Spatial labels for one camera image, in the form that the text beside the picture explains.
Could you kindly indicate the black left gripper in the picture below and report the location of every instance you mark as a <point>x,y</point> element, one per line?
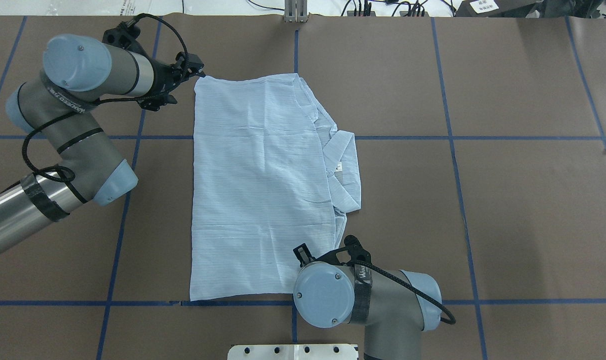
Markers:
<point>164,81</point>

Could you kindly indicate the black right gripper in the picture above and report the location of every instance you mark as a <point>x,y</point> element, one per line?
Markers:
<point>301,253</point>

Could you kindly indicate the light blue button-up shirt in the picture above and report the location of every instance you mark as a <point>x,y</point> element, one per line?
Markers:
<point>271,170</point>

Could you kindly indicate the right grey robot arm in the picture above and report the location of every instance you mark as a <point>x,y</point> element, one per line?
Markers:
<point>343,286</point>

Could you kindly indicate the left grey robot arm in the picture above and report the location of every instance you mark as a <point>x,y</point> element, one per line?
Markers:
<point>70,158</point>

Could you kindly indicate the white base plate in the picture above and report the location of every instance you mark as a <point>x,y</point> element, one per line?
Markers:
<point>319,351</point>

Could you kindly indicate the aluminium frame post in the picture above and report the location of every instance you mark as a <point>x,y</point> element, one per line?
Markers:
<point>296,11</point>

